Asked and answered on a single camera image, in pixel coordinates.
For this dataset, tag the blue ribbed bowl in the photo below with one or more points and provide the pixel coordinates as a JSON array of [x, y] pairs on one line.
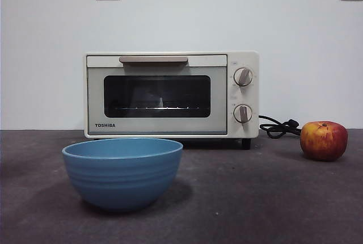
[[122, 181]]

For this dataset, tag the red and yellow apple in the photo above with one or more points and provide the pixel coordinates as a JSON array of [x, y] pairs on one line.
[[323, 142]]

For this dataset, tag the cream and beige oven knob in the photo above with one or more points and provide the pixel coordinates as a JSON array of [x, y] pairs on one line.
[[243, 77], [242, 113]]

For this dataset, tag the cream Toshiba toaster oven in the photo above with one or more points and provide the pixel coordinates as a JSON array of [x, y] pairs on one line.
[[246, 132]]

